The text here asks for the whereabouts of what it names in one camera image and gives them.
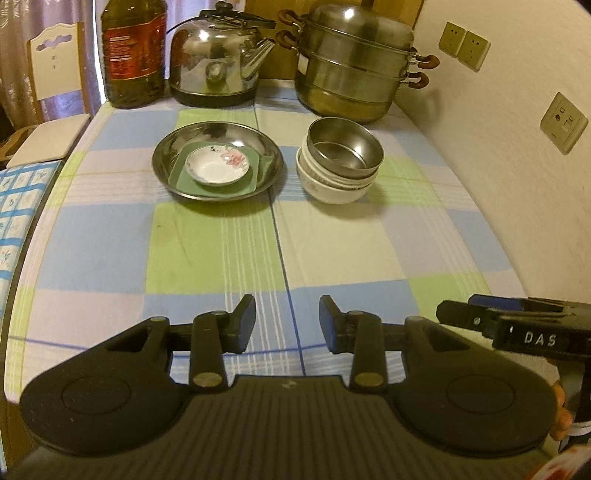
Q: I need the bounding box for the checkered tablecloth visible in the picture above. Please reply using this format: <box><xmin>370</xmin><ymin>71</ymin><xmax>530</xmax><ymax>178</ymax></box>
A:
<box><xmin>4</xmin><ymin>82</ymin><xmax>523</xmax><ymax>402</ymax></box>

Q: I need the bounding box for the right hand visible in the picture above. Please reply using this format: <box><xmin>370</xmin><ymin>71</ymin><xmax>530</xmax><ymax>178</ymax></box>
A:
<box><xmin>550</xmin><ymin>379</ymin><xmax>573</xmax><ymax>442</ymax></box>

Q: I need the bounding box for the white ceramic bowl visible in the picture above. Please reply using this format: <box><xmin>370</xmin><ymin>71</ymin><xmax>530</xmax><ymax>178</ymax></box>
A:
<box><xmin>295</xmin><ymin>147</ymin><xmax>378</xmax><ymax>205</ymax></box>

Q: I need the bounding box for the blue white checkered cloth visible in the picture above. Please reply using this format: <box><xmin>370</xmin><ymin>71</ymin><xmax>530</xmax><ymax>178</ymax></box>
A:
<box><xmin>0</xmin><ymin>160</ymin><xmax>63</xmax><ymax>314</ymax></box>

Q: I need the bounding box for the stainless steel kettle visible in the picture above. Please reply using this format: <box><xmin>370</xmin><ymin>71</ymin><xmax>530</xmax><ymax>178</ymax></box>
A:
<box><xmin>168</xmin><ymin>1</ymin><xmax>276</xmax><ymax>108</ymax></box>

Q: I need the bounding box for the beige double wall switch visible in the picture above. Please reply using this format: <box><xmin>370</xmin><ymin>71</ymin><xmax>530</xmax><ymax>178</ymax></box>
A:
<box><xmin>439</xmin><ymin>22</ymin><xmax>491</xmax><ymax>72</ymax></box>

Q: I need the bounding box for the cooking oil bottle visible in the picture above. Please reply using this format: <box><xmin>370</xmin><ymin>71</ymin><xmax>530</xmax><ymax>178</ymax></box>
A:
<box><xmin>101</xmin><ymin>0</ymin><xmax>167</xmax><ymax>109</ymax></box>

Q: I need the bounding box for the stainless steel bowl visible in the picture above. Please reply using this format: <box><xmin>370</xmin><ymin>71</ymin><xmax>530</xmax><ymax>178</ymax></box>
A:
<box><xmin>304</xmin><ymin>117</ymin><xmax>384</xmax><ymax>179</ymax></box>

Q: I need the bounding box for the stainless steel steamer pot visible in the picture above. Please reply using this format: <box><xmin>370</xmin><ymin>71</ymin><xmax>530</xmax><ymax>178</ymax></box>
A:
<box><xmin>276</xmin><ymin>1</ymin><xmax>440</xmax><ymax>124</ymax></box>

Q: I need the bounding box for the green square plastic plate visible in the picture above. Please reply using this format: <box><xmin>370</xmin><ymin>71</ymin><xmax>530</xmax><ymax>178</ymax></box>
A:
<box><xmin>168</xmin><ymin>141</ymin><xmax>260</xmax><ymax>198</ymax></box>

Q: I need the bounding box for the floral white ceramic saucer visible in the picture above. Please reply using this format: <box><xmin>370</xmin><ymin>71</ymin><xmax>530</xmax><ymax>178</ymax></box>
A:
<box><xmin>184</xmin><ymin>144</ymin><xmax>250</xmax><ymax>187</ymax></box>

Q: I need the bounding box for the round stainless steel plate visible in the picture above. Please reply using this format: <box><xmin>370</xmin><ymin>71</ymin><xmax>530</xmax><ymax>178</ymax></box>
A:
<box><xmin>151</xmin><ymin>121</ymin><xmax>284</xmax><ymax>203</ymax></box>

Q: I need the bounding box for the beige wall socket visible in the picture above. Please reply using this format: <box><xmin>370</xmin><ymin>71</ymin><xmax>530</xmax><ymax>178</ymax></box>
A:
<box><xmin>540</xmin><ymin>92</ymin><xmax>589</xmax><ymax>155</ymax></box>

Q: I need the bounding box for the white wooden chair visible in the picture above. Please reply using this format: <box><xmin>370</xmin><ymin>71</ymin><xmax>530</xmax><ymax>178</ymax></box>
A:
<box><xmin>1</xmin><ymin>22</ymin><xmax>91</xmax><ymax>168</ymax></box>

